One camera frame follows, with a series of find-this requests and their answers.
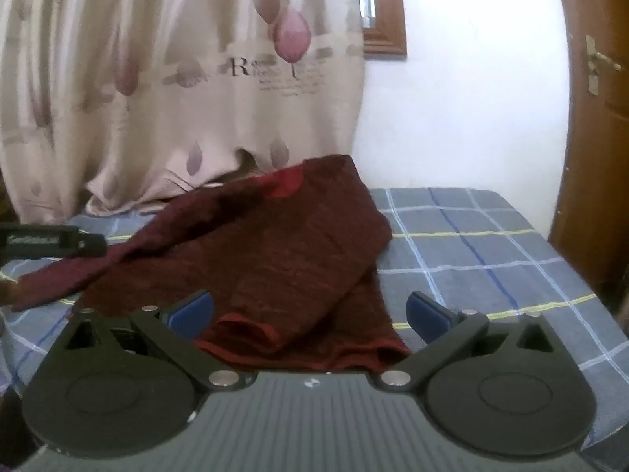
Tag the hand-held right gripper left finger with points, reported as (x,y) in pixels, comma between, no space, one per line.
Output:
(192,313)

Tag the brown wooden door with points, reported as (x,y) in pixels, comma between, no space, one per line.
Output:
(597,167)

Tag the blue plaid bed sheet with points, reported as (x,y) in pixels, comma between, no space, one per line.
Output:
(467,260)

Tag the brown wooden window frame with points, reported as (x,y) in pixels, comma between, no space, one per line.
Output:
(388,19)

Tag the dark red knit garment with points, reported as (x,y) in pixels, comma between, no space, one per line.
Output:
(275,255)

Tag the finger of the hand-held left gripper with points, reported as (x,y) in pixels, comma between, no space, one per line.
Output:
(92,246)

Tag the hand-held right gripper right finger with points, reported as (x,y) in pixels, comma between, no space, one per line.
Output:
(426,315)

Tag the beige leaf print curtain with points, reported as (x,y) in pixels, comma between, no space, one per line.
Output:
(162,83)

